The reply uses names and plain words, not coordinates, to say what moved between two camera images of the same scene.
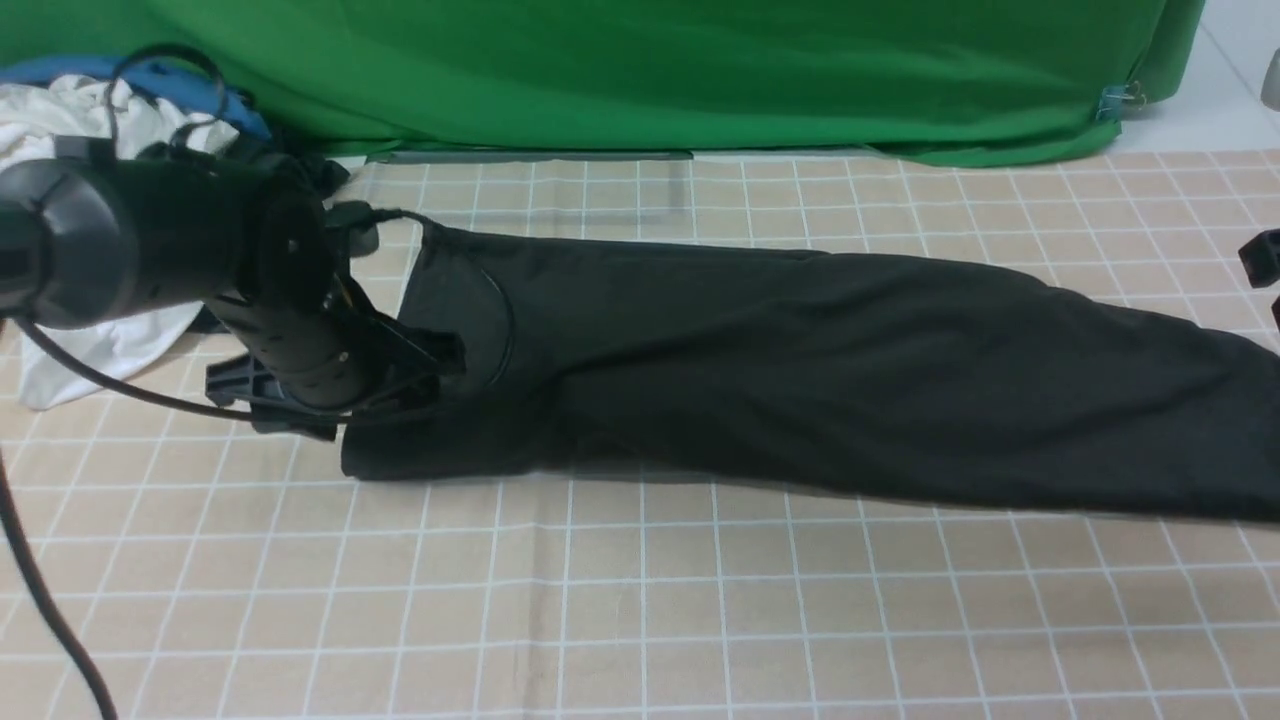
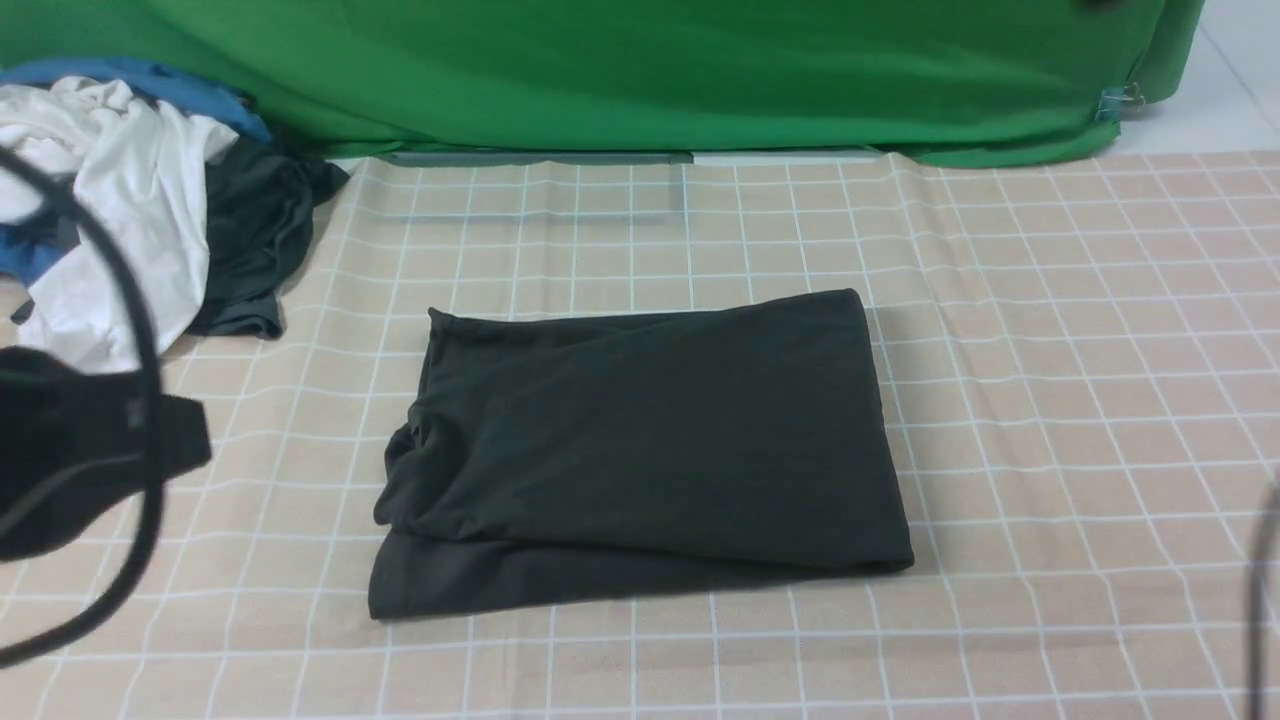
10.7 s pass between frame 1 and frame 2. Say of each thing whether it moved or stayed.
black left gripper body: moved
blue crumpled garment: stayed
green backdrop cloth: stayed
